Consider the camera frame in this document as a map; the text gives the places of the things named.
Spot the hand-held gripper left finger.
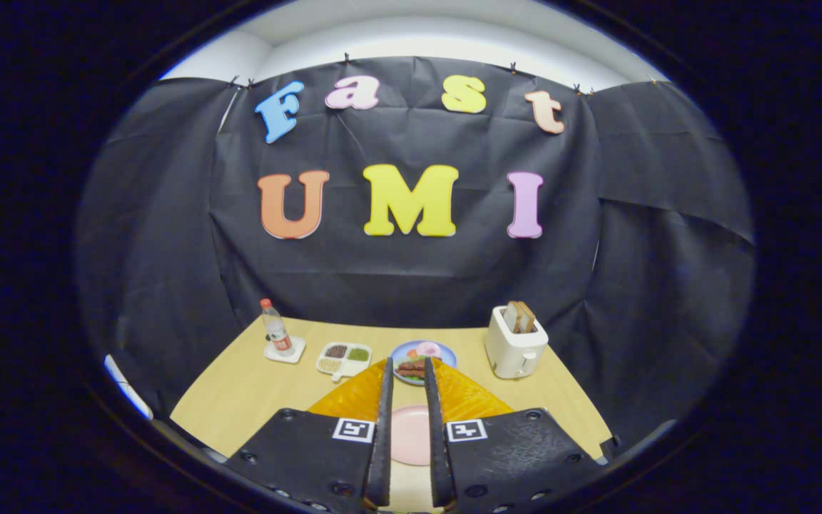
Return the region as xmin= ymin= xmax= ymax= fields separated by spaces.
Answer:
xmin=224 ymin=357 xmax=395 ymax=514

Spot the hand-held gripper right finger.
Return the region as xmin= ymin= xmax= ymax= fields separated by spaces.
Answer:
xmin=423 ymin=357 xmax=608 ymax=514

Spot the pink plate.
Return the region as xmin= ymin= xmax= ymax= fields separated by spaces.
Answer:
xmin=390 ymin=405 xmax=433 ymax=467

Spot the white divided condiment tray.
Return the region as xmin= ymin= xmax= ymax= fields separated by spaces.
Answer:
xmin=315 ymin=341 xmax=372 ymax=381

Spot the blue plate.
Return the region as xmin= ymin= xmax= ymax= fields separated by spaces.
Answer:
xmin=390 ymin=340 xmax=457 ymax=386

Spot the white toaster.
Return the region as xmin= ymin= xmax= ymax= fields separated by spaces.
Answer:
xmin=484 ymin=306 xmax=549 ymax=380

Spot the white square coaster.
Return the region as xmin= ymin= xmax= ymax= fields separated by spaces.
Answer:
xmin=264 ymin=336 xmax=307 ymax=365

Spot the clear water bottle red label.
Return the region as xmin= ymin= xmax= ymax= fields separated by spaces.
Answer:
xmin=260 ymin=298 xmax=294 ymax=356

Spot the black backdrop cloth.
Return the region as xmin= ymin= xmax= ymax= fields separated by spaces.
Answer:
xmin=76 ymin=56 xmax=756 ymax=458

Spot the white device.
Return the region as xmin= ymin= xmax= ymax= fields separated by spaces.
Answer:
xmin=103 ymin=353 xmax=155 ymax=422

